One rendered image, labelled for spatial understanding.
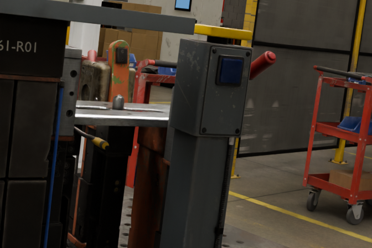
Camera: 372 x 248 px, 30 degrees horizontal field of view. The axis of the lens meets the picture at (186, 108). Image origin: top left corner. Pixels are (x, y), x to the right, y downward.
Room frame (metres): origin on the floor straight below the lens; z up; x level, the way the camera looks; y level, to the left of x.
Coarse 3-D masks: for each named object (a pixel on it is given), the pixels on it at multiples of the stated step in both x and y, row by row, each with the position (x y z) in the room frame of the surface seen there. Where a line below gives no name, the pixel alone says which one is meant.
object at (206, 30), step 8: (200, 24) 0.84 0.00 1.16; (200, 32) 0.84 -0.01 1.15; (208, 32) 0.82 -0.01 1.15; (216, 32) 0.82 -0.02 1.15; (224, 32) 0.83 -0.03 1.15; (232, 32) 0.83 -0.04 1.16; (240, 32) 0.84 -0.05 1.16; (248, 32) 0.84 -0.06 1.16; (208, 40) 0.85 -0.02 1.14; (216, 40) 0.84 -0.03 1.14; (224, 40) 0.85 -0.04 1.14
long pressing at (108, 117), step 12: (96, 108) 1.16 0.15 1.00; (108, 108) 1.16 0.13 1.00; (132, 108) 1.20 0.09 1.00; (144, 108) 1.21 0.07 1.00; (156, 108) 1.23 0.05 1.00; (168, 108) 1.25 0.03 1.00; (84, 120) 1.03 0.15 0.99; (96, 120) 1.04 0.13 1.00; (108, 120) 1.05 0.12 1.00; (120, 120) 1.06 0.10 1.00; (132, 120) 1.07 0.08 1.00; (144, 120) 1.09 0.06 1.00; (156, 120) 1.10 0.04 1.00
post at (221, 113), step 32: (192, 64) 0.83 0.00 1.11; (192, 96) 0.83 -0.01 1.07; (224, 96) 0.83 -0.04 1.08; (192, 128) 0.82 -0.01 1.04; (224, 128) 0.83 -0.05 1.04; (192, 160) 0.82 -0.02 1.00; (224, 160) 0.84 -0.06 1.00; (192, 192) 0.82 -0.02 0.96; (224, 192) 0.84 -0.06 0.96; (192, 224) 0.82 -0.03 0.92
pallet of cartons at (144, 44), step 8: (128, 8) 14.54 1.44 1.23; (136, 8) 14.40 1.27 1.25; (144, 8) 14.25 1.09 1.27; (152, 8) 14.26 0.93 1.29; (160, 8) 14.44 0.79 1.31; (112, 32) 14.77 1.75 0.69; (120, 32) 14.63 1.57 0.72; (128, 32) 14.48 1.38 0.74; (136, 32) 14.34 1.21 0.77; (144, 32) 14.20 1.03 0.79; (152, 32) 14.33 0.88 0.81; (160, 32) 14.52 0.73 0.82; (112, 40) 14.76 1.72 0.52; (128, 40) 14.47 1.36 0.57; (136, 40) 14.32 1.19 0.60; (144, 40) 14.18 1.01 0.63; (152, 40) 14.35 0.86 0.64; (160, 40) 14.53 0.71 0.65; (104, 48) 14.90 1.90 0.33; (136, 48) 14.32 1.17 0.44; (144, 48) 14.19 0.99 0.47; (152, 48) 14.37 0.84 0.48; (160, 48) 14.55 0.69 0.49; (104, 56) 14.88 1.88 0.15; (136, 56) 14.30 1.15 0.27; (144, 56) 14.21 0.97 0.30; (152, 56) 14.39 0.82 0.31
